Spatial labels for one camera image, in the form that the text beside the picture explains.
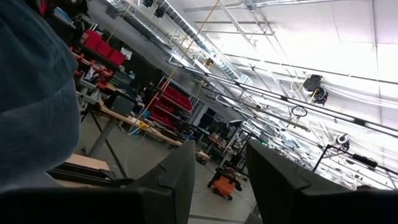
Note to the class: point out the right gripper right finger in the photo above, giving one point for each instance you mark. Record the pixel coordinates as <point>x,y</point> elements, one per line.
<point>280,193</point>

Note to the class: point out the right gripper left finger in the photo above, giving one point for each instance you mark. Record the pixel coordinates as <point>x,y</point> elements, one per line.
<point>174,186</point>

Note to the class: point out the navy denim cap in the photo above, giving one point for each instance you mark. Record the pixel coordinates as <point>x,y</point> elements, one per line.
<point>34,93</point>

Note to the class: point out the orange shop vacuum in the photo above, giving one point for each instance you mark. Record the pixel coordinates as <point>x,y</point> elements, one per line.
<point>224,186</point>

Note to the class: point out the metal rack with red bins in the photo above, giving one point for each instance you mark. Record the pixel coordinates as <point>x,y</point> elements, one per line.
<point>180,101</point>

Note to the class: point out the long wooden workbench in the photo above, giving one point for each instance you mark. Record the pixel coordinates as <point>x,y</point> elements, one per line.
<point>122,117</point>

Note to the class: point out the black shelving with red bins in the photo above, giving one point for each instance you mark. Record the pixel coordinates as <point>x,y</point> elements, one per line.
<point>104,49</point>

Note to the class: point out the black metal gantry frame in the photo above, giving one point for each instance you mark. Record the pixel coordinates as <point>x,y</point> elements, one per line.
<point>365,160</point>

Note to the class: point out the long ceiling light rail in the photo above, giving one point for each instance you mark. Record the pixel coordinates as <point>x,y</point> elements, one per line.
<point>311,106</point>

